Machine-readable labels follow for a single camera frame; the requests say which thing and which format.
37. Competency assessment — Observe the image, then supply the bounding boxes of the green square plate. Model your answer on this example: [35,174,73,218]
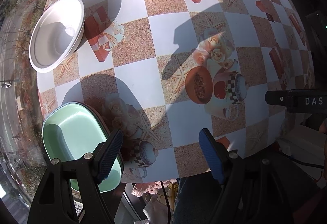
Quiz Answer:
[41,102,124,193]

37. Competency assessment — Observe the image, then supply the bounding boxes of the white paper bowl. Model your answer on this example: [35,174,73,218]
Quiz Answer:
[29,0,85,74]

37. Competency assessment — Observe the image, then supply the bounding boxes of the pink square plate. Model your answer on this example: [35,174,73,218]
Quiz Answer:
[75,102,111,153]

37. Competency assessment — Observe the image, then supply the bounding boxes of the patterned checkered tablecloth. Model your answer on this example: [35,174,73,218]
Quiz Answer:
[37,0,314,183]

